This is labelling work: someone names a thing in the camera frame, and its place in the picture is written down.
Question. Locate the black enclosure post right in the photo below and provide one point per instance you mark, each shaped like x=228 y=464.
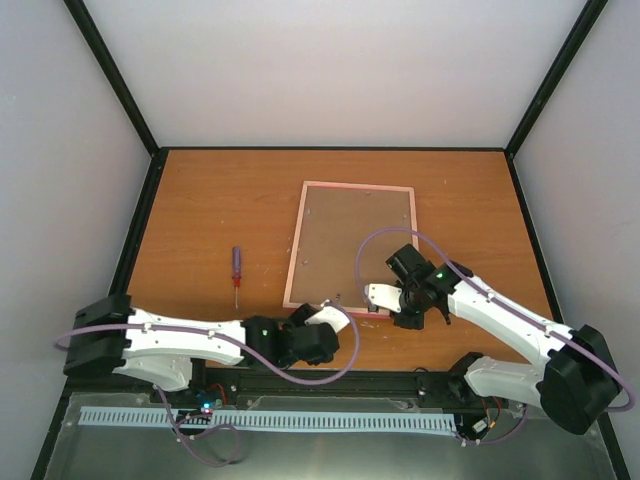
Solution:
x=579 y=32

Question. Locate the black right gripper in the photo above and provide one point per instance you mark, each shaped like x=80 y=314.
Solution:
x=416 y=322

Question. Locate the grey metal front plate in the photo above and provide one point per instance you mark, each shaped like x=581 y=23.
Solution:
x=535 y=449

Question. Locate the light blue slotted cable duct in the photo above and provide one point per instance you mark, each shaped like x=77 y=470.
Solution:
x=272 y=421

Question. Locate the pink picture frame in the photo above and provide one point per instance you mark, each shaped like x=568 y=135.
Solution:
x=343 y=236

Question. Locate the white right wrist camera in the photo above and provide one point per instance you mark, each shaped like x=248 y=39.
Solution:
x=383 y=296

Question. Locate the black enclosure post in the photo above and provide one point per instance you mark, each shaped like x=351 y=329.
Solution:
x=100 y=51
x=579 y=32

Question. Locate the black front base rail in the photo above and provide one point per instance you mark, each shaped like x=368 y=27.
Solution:
x=439 y=390

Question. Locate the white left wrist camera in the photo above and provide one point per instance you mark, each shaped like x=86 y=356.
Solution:
x=331 y=314

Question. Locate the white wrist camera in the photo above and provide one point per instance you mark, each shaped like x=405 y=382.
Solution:
x=331 y=314
x=383 y=296

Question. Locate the black table edge rail left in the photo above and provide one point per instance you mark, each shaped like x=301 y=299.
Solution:
x=133 y=241

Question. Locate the purple red screwdriver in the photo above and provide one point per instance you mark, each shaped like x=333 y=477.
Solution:
x=236 y=259

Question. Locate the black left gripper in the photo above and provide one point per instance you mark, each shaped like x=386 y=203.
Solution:
x=302 y=310

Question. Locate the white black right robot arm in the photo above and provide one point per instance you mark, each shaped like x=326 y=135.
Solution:
x=567 y=373

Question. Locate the black enclosure post left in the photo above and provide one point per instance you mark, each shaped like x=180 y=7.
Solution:
x=100 y=51

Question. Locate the black table edge rail back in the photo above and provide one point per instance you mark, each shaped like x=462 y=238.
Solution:
x=337 y=148

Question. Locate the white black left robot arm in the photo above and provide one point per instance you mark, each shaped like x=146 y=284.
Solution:
x=111 y=336

